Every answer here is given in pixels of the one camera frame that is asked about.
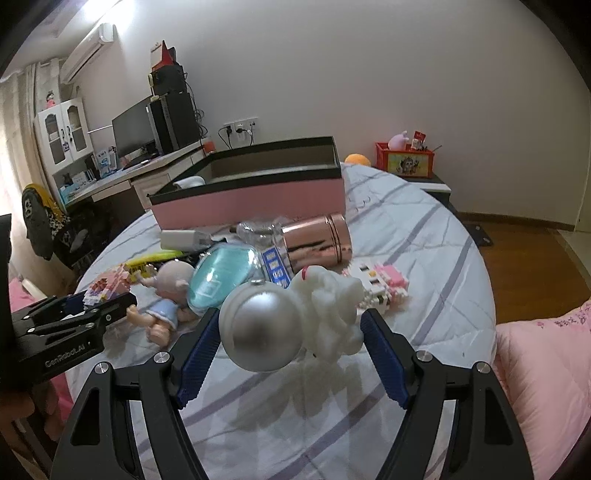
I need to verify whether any black office chair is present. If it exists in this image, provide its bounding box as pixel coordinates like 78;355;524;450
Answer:
51;203;116;273

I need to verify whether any white air conditioner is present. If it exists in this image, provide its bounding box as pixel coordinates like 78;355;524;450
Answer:
60;25;115;84

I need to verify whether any black computer tower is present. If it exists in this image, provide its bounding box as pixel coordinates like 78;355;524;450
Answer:
148;91;201;153

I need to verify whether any blue box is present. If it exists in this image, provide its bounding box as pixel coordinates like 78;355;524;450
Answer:
95;148;116;178

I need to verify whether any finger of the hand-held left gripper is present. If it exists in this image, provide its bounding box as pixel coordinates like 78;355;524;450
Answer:
33;295;139;352
11;291;89;334

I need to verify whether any red plastic crate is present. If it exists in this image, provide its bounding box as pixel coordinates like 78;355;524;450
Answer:
375;142;435;178

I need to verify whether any teal oval case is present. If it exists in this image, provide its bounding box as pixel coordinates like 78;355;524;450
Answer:
187;244;266;317

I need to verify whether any pink quilt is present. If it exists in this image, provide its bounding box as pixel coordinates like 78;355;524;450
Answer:
494;298;591;480

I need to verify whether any black speaker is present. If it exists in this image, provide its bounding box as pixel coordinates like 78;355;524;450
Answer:
151;65;188;95

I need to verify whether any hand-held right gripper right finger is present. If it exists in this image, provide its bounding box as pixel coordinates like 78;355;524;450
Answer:
360;309;536;480

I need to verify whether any round table striped cloth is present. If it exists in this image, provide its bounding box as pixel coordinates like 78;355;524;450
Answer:
65;162;497;480

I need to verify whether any black and white low cabinet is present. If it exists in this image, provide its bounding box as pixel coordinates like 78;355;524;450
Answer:
416;173;458;213

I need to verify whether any dark patterned clothing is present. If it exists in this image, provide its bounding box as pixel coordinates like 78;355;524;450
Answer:
21;184;70;261

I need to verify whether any white pink block cat toy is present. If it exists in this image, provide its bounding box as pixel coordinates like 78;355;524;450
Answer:
344;261;409;317

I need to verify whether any pink and black storage box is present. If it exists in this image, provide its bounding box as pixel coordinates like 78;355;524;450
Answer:
148;136;347;230

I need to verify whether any black floor scale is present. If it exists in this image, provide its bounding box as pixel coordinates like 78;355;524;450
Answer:
464;222;492;247

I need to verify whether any rose gold metal tin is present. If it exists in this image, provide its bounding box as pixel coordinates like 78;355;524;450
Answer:
279;213;354;273

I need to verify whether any black computer monitor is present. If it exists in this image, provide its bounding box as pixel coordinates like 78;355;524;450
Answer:
112;97;158;160

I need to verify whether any white astronaut figure silver helmet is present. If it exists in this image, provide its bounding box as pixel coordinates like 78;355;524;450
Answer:
218;265;365;374

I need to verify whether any beige curtain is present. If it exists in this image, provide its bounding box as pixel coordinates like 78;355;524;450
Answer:
0;65;61;287

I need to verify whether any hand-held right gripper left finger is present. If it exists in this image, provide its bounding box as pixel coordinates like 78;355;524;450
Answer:
52;307;222;480

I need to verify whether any blue plastic stick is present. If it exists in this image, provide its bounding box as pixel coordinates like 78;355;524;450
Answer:
261;247;291;283

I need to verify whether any white wall socket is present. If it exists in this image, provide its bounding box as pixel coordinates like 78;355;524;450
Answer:
224;117;259;134

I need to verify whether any pink building block toy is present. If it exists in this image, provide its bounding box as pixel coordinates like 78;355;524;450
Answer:
83;263;144;315

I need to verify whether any white desk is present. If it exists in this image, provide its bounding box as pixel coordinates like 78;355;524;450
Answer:
60;138;213;222

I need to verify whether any white charger plug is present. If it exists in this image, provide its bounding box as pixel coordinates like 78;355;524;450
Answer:
160;229;213;252

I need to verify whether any baby doll figure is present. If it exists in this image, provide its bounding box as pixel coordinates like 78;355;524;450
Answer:
127;260;204;344

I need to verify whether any white glass-door cabinet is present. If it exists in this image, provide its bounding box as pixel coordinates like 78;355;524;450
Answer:
34;97;90;176

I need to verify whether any red and white desk calendar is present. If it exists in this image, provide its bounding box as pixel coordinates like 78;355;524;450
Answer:
149;41;178;72

